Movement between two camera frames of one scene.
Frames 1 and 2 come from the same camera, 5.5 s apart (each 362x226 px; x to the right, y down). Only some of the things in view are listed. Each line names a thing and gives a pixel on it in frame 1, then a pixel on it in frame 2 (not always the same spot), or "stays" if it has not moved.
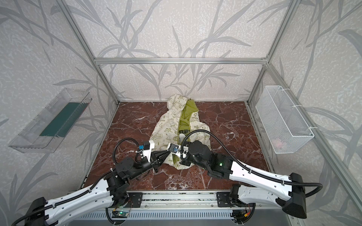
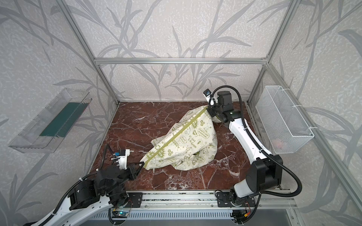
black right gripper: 181,154 → 212,111
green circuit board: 119,214 stays
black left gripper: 154,161 → 131,171
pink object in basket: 277,142 stays
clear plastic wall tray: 44,134 stays
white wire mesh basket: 285,129 stays
